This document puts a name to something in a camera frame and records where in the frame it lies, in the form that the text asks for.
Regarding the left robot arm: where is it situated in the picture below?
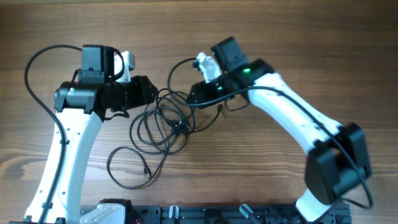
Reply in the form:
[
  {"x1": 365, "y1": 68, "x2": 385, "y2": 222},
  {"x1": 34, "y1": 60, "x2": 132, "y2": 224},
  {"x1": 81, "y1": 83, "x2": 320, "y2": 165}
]
[{"x1": 23, "y1": 45, "x2": 157, "y2": 223}]

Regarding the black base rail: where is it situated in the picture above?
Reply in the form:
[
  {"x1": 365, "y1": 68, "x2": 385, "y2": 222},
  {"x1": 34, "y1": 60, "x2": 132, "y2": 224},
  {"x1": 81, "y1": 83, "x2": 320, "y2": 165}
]
[{"x1": 80, "y1": 203, "x2": 352, "y2": 224}]

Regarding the left camera cable black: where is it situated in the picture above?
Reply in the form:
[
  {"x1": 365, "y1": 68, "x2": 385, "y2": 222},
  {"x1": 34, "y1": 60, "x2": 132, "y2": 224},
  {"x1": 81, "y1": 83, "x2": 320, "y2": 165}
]
[{"x1": 24, "y1": 44, "x2": 83, "y2": 224}]

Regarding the black USB cable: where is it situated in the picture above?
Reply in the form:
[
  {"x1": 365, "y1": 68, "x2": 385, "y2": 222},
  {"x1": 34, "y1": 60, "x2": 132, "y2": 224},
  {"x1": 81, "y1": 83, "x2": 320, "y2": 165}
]
[
  {"x1": 155, "y1": 88, "x2": 223, "y2": 134},
  {"x1": 106, "y1": 90, "x2": 197, "y2": 190}
]

